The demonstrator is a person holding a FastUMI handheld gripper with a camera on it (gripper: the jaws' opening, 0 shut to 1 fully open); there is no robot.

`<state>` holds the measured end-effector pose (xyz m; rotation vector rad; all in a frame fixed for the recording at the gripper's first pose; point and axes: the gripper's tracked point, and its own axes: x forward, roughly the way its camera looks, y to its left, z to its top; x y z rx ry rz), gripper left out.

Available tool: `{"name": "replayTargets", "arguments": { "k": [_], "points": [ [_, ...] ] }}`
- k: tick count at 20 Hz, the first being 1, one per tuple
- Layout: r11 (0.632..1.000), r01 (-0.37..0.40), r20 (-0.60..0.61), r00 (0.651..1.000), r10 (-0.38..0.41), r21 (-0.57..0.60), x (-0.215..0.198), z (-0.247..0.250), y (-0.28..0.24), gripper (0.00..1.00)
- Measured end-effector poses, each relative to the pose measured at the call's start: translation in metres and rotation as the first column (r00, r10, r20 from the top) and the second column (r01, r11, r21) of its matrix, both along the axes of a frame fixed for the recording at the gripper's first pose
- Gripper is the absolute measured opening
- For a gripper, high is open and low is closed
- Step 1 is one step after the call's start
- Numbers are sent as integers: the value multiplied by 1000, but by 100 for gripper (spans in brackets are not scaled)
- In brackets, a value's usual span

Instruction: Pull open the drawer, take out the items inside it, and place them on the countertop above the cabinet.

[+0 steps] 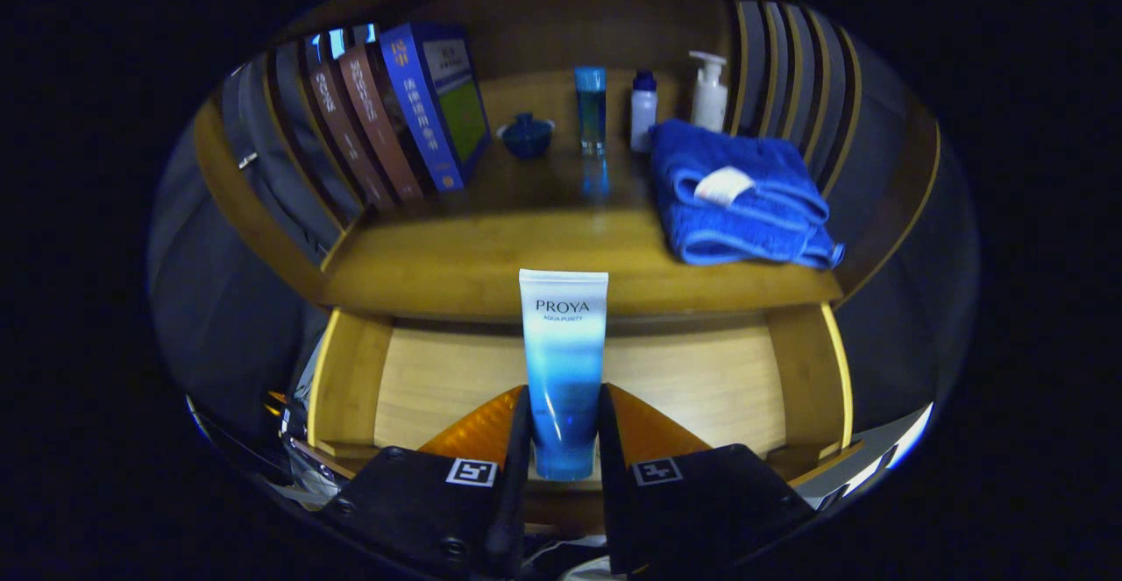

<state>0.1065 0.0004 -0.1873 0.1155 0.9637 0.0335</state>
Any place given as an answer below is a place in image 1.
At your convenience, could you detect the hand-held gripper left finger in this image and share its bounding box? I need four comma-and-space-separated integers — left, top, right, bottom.
320, 386, 534, 581

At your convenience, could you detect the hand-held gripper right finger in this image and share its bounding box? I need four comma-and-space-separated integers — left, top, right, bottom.
598, 382, 816, 577

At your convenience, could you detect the blue and white cosmetic tube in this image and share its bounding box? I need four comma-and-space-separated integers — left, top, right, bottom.
519, 268, 609, 482

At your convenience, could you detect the wooden drawer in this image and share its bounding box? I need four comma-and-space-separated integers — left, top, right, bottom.
307, 305, 864, 534

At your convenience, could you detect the wooden countertop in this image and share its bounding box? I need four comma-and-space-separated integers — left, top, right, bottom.
320, 138, 844, 323

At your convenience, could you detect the dark floor equipment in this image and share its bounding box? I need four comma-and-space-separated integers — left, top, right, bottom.
188, 388, 343, 507

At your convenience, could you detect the blue folded towel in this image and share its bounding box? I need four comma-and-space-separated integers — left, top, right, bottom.
649, 119, 847, 269

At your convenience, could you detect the dark blue lidded teacup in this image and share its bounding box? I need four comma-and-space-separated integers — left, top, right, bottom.
497, 112, 556, 160

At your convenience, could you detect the white bottle with blue cap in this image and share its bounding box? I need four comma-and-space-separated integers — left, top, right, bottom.
630, 70, 658, 154

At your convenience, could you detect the blue glass bottle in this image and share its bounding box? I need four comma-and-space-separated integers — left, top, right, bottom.
574, 67, 607, 158

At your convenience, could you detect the thick blue book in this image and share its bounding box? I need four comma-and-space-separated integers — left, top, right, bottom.
379, 22, 492, 194

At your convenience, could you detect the brown book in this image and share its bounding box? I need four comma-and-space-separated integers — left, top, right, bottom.
302, 60, 395, 214
337, 42, 426, 205

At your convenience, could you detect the white pump bottle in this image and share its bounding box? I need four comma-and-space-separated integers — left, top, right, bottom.
688, 51, 729, 133

